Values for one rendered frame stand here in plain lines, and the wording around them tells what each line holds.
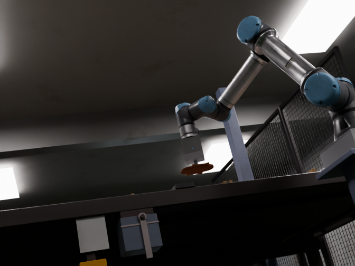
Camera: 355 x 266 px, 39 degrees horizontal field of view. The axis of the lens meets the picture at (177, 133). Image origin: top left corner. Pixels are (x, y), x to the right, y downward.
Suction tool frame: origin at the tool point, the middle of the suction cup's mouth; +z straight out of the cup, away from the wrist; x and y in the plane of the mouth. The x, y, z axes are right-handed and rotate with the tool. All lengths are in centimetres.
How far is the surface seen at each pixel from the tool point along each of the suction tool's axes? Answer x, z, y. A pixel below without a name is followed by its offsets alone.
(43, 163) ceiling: -432, -197, 206
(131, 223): 35, 24, 27
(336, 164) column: 31, 19, -49
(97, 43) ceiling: -181, -197, 63
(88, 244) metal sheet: 38, 29, 42
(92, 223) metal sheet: 38, 22, 40
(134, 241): 35, 31, 27
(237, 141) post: -203, -81, -39
